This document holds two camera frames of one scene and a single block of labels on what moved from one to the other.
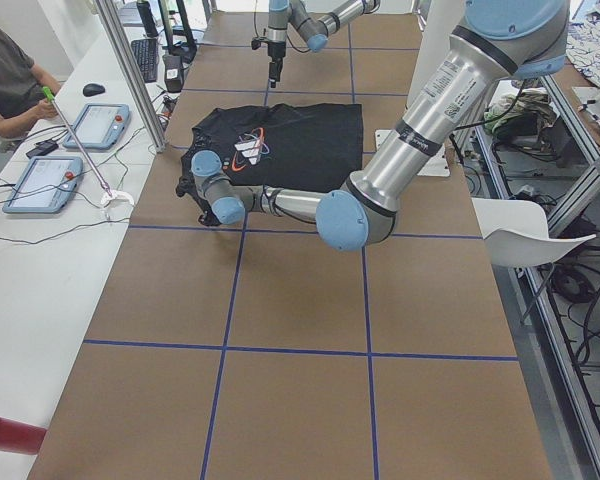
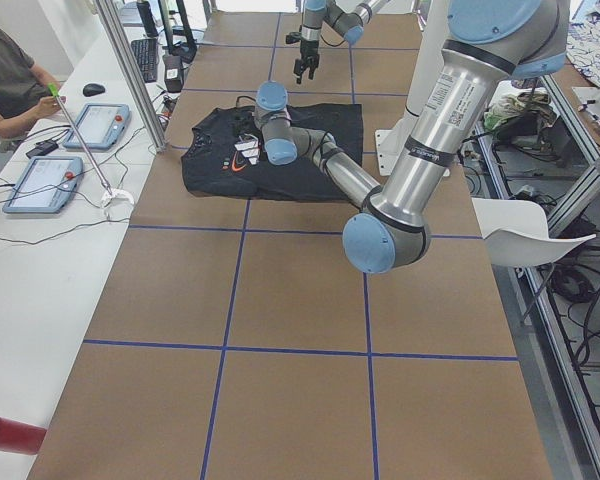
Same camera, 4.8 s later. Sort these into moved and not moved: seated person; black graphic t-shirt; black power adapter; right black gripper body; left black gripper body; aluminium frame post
Moved: left black gripper body; right black gripper body
Not moved: seated person; aluminium frame post; black graphic t-shirt; black power adapter
